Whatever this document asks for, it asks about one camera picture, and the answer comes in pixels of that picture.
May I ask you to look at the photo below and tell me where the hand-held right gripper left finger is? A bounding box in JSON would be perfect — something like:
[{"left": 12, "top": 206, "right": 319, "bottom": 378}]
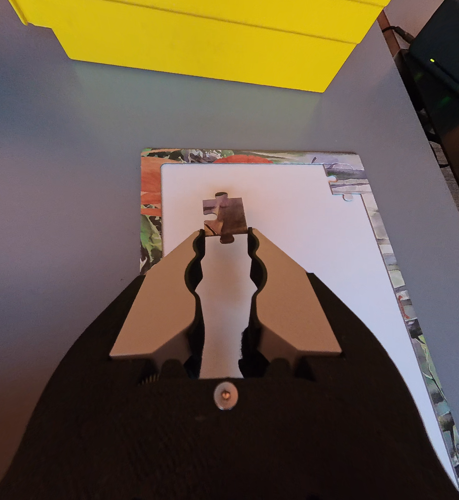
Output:
[{"left": 109, "top": 230, "right": 207, "bottom": 379}]

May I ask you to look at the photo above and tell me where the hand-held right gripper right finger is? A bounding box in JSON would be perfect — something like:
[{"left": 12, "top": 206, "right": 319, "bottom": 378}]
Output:
[{"left": 238, "top": 227, "right": 342, "bottom": 379}]

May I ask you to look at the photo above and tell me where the puzzle frame board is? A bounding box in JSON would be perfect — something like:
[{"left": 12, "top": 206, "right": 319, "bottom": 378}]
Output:
[{"left": 140, "top": 148, "right": 459, "bottom": 491}]

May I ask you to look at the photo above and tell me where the dark grey puzzle piece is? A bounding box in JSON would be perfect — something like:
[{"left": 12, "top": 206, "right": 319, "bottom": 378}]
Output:
[{"left": 201, "top": 191, "right": 250, "bottom": 245}]

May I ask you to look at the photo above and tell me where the lavender stone-pattern puzzle piece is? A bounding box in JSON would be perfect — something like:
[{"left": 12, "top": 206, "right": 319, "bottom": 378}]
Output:
[{"left": 323, "top": 164, "right": 368, "bottom": 202}]

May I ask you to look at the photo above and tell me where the yellow bin with puzzle pieces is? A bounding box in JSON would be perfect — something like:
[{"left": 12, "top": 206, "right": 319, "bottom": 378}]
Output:
[{"left": 9, "top": 0, "right": 390, "bottom": 93}]

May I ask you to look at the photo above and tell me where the grey desk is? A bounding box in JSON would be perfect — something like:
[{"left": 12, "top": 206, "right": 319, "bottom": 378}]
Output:
[{"left": 0, "top": 0, "right": 459, "bottom": 500}]

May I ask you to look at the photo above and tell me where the black device with green lights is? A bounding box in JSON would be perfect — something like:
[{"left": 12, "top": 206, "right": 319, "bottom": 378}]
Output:
[{"left": 405, "top": 0, "right": 459, "bottom": 213}]

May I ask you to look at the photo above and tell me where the black cable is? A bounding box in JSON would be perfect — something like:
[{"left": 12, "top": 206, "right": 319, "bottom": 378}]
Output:
[{"left": 382, "top": 24, "right": 414, "bottom": 43}]

